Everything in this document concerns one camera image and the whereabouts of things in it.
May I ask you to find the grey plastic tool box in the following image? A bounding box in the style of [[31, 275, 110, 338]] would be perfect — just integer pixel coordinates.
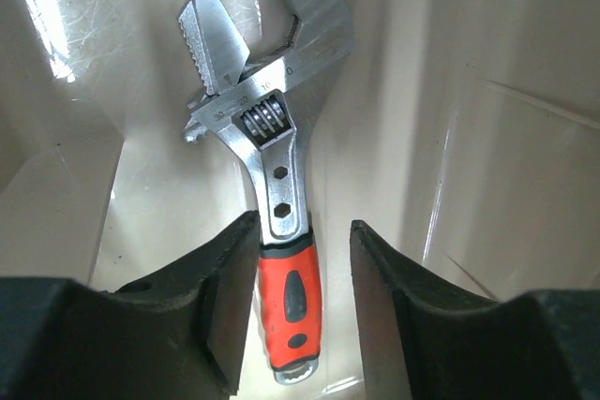
[[1, 0, 599, 399]]

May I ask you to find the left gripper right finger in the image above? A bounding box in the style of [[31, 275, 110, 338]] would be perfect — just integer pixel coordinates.
[[350, 220, 599, 399]]

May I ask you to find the red handled adjustable wrench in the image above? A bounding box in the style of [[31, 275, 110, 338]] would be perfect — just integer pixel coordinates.
[[178, 0, 354, 385]]

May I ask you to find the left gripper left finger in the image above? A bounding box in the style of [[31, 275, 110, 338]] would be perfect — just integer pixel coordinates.
[[1, 212, 260, 399]]

